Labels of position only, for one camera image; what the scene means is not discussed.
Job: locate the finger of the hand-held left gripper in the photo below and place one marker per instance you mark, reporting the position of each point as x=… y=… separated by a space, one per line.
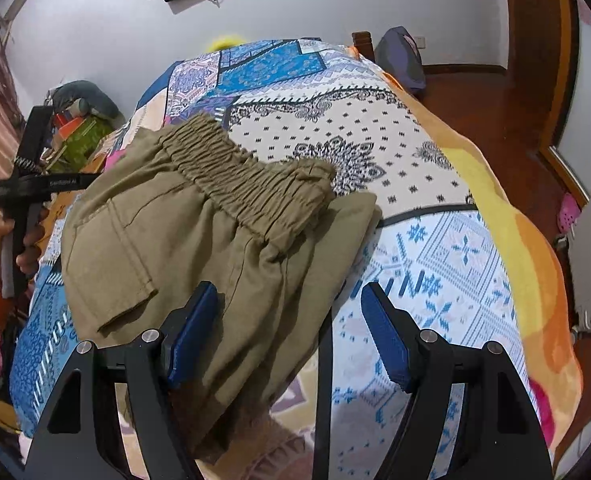
x=33 y=140

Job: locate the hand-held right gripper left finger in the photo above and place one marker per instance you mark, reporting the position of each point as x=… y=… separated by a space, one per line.
x=195 y=335

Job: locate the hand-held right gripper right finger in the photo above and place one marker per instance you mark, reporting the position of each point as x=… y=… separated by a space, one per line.
x=388 y=340

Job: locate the khaki pants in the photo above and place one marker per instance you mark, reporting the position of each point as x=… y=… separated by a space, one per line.
x=175 y=220

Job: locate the person's left hand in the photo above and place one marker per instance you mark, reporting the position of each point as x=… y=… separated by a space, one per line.
x=31 y=255

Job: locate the orange box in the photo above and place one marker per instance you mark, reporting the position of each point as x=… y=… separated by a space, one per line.
x=69 y=125

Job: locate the pink cloth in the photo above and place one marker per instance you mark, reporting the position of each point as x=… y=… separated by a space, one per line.
x=116 y=157

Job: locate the blue patchwork bedsheet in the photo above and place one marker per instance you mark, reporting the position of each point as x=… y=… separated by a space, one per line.
x=425 y=260

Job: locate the orange yellow blanket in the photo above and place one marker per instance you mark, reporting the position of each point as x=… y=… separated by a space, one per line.
x=525 y=260

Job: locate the yellow hoop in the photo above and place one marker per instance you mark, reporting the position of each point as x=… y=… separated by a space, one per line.
x=223 y=44

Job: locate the pink slipper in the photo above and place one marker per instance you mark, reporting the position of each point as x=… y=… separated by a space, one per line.
x=569 y=212

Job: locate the grey backpack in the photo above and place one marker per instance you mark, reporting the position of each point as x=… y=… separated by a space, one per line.
x=403 y=57

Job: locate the wooden bed post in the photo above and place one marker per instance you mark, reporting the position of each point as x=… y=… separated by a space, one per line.
x=363 y=45

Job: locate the white wall outlet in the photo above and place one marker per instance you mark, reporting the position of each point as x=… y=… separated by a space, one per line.
x=419 y=42

